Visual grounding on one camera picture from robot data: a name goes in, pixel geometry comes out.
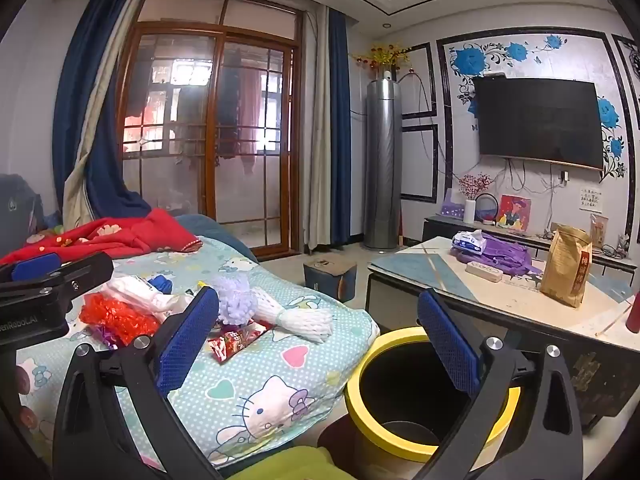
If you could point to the white tissue pack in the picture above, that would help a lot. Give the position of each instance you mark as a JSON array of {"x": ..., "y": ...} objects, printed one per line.
[{"x": 467, "y": 242}]

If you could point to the clear snack packet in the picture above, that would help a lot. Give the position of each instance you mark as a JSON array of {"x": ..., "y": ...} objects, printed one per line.
[{"x": 599, "y": 230}]

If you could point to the white wall note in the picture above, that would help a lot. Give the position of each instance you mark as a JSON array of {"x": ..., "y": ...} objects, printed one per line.
[{"x": 591, "y": 199}]

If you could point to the white plastic bag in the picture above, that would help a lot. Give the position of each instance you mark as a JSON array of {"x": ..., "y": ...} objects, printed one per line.
[{"x": 132, "y": 290}]

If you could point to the white foam fruit net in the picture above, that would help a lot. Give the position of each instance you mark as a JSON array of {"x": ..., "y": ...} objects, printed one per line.
[{"x": 300, "y": 320}]

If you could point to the yellow artificial flowers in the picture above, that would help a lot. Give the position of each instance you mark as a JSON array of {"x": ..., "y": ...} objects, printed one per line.
[{"x": 382, "y": 55}]

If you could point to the white wall plug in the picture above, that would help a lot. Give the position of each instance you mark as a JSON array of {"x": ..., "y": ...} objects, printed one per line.
[{"x": 565, "y": 177}]

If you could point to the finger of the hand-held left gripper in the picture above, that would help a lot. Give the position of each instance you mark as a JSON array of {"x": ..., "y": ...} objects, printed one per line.
[{"x": 35, "y": 266}]

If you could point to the colourful portrait painting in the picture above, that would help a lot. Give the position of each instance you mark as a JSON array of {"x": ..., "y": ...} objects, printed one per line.
[{"x": 515, "y": 212}]

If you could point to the cartoon printed blanket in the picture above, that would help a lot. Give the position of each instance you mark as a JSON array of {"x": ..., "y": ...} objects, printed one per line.
[{"x": 225, "y": 410}]

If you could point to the television cabinet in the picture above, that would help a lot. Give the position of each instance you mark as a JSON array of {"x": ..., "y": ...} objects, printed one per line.
[{"x": 440, "y": 230}]

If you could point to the purple cloth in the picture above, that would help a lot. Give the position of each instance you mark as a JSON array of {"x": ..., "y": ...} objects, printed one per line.
[{"x": 510, "y": 257}]

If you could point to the dark grey bag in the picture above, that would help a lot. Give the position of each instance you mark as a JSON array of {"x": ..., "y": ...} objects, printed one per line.
[{"x": 17, "y": 210}]

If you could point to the red pot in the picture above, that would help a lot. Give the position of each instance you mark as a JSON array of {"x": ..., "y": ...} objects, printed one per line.
[{"x": 634, "y": 315}]

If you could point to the blue storage stool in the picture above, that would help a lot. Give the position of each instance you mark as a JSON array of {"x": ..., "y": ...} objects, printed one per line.
[{"x": 322, "y": 280}]

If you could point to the red foam fruit net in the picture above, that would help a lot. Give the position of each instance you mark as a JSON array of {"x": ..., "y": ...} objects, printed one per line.
[{"x": 115, "y": 317}]

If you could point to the brown paper bag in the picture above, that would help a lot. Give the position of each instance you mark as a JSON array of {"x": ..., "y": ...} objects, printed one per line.
[{"x": 565, "y": 270}]

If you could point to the hanging pink garment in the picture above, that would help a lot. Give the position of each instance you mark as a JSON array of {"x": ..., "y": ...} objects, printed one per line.
[{"x": 249, "y": 110}]

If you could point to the white vase with red flowers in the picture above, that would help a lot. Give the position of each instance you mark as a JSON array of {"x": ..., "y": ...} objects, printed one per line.
[{"x": 468, "y": 211}]

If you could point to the blue sofa armrest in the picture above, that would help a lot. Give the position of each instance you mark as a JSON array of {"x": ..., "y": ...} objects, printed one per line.
[{"x": 220, "y": 235}]

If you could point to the grey standing air conditioner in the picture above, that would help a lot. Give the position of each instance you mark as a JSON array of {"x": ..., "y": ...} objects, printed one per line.
[{"x": 382, "y": 160}]

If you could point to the round blue ornament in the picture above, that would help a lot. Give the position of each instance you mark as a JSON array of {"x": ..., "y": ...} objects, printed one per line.
[{"x": 486, "y": 220}]

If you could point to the purple candy wrapper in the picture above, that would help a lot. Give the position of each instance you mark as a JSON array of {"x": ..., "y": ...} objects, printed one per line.
[{"x": 109, "y": 336}]

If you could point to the white power strip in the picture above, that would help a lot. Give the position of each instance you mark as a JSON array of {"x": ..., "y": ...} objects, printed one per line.
[{"x": 484, "y": 270}]

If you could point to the yellow trash bin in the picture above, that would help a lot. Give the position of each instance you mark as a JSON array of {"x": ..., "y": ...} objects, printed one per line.
[{"x": 356, "y": 400}]

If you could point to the red snack wrapper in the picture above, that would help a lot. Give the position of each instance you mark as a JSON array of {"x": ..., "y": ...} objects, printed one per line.
[{"x": 230, "y": 347}]

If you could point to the wooden sliding glass door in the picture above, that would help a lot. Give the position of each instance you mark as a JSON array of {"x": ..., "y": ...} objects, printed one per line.
[{"x": 216, "y": 160}]

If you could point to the blue and beige curtain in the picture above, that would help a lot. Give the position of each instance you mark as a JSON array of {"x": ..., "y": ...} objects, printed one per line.
[
  {"x": 337, "y": 135},
  {"x": 90, "y": 85}
]

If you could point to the person's left hand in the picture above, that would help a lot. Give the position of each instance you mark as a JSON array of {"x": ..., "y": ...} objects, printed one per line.
[{"x": 22, "y": 380}]

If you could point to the red blanket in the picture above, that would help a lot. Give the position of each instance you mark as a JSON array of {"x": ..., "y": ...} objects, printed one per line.
[{"x": 140, "y": 232}]

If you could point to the coffee table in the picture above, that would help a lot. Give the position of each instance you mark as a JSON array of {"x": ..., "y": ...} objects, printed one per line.
[{"x": 500, "y": 297}]

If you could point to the green cushion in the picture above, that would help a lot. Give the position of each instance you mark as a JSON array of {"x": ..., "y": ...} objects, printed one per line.
[{"x": 290, "y": 465}]

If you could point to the purple foam fruit net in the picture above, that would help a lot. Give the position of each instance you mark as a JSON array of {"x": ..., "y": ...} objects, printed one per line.
[{"x": 235, "y": 300}]

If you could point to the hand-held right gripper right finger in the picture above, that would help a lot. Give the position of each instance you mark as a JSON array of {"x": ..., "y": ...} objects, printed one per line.
[{"x": 447, "y": 345}]

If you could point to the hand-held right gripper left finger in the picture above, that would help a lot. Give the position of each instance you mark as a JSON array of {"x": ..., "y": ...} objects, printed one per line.
[{"x": 187, "y": 345}]

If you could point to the black television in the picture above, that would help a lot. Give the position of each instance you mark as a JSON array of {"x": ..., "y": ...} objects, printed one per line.
[{"x": 537, "y": 120}]

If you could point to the blue plastic wrapper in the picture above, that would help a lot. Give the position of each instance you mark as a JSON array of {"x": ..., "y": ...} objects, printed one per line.
[{"x": 161, "y": 284}]

